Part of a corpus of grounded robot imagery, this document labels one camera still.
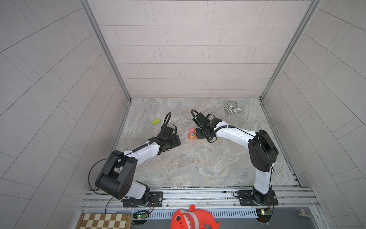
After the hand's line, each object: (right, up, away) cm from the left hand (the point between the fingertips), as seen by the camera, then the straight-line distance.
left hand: (178, 139), depth 91 cm
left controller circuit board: (-15, -30, -27) cm, 43 cm away
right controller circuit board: (+44, -32, -23) cm, 59 cm away
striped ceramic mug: (+40, +21, +17) cm, 48 cm away
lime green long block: (-17, +11, +10) cm, 23 cm away
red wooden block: (+9, +2, -1) cm, 9 cm away
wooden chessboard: (-31, -30, -28) cm, 52 cm away
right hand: (+13, +3, 0) cm, 13 cm away
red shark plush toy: (+8, -27, -31) cm, 42 cm away
